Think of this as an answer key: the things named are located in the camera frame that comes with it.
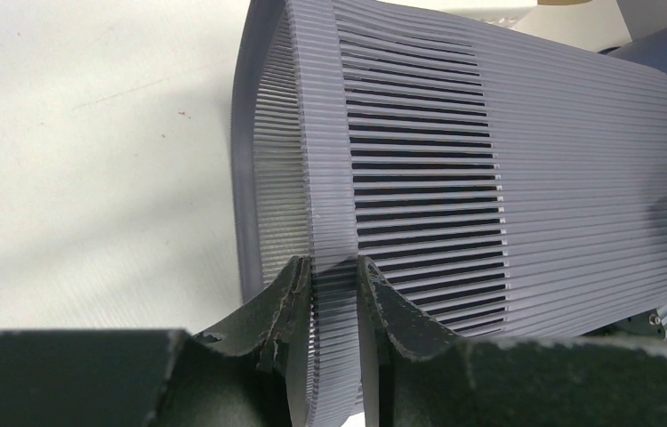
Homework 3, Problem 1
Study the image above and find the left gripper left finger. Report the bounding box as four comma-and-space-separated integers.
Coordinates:
0, 256, 311, 426

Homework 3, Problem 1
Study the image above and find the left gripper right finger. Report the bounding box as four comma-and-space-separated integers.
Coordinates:
357, 256, 667, 426

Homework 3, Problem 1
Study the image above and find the grey mesh waste bin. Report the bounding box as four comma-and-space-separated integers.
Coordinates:
230, 1, 667, 426

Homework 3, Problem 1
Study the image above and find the white perforated plastic tray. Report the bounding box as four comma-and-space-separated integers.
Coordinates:
393, 0, 632, 52

